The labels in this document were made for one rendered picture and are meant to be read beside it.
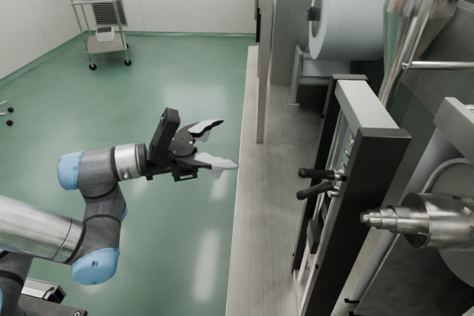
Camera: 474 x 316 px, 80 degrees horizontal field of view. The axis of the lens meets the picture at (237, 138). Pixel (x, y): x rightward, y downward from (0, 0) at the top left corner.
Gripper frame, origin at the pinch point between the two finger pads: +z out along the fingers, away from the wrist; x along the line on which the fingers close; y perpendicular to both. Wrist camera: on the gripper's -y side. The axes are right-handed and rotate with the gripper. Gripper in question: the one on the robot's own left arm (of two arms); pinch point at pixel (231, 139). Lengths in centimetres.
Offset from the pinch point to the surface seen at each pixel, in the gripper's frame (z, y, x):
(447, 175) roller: 21.4, -16.1, 28.6
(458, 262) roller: 18.9, -10.4, 37.2
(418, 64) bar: 33.3, -18.9, 7.2
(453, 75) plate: 68, -3, -9
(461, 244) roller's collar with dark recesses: 16.4, -15.3, 36.5
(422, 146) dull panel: 68, 21, -4
